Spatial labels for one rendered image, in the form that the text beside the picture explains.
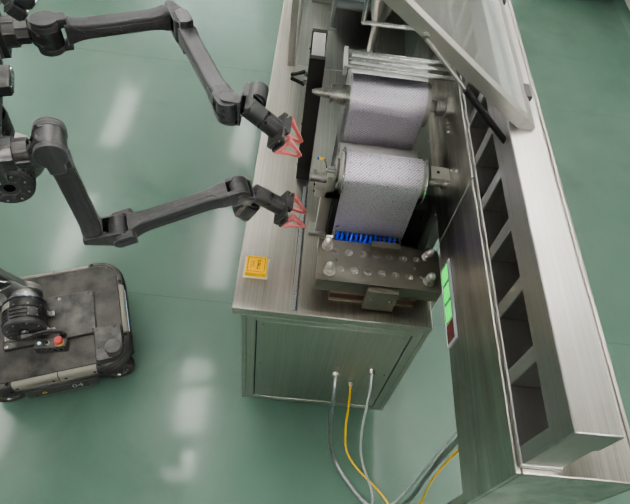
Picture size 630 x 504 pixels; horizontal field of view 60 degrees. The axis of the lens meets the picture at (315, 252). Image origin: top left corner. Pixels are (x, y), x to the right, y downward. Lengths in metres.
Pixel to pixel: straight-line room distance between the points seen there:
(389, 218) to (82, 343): 1.45
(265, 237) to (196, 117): 1.91
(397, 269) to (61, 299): 1.54
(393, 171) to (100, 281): 1.55
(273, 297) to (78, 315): 1.07
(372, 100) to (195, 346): 1.52
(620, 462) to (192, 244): 2.33
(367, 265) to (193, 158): 1.93
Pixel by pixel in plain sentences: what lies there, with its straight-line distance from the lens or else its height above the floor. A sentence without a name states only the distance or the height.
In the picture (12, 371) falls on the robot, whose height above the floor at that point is 0.24.
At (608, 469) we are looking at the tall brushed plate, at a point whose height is 1.44.
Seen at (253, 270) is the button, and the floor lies 0.92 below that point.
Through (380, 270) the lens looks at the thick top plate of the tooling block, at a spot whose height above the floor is 1.03.
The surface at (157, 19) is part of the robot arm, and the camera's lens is 1.85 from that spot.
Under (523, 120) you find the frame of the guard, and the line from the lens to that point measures 1.33.
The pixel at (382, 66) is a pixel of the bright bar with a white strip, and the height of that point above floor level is 1.44.
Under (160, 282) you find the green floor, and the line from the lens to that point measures 2.91.
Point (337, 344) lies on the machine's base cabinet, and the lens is 1.95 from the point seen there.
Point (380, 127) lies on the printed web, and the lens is 1.79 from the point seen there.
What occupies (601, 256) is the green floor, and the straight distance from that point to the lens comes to 3.63.
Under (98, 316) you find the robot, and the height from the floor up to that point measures 0.24.
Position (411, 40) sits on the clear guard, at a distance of 2.57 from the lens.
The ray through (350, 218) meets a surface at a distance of 1.75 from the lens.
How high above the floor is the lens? 2.44
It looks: 54 degrees down
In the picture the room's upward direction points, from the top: 10 degrees clockwise
